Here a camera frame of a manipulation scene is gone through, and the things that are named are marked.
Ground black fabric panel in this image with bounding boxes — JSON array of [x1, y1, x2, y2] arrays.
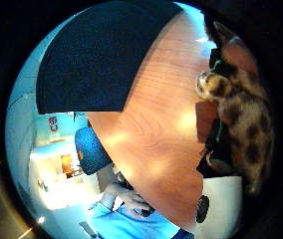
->
[[35, 0, 184, 116]]

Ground black oval object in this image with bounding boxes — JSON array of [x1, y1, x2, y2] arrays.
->
[[195, 194, 210, 224]]

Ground blue mesh office chair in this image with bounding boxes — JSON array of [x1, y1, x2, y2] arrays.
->
[[74, 126, 114, 176]]

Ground brown wooden door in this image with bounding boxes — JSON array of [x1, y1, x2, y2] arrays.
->
[[61, 153, 75, 178]]

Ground the person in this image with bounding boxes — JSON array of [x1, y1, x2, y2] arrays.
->
[[78, 172, 195, 239]]

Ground white counter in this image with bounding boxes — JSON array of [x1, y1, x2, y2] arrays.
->
[[28, 140, 100, 211]]

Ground red wall sign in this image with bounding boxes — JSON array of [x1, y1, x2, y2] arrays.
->
[[47, 116, 60, 133]]

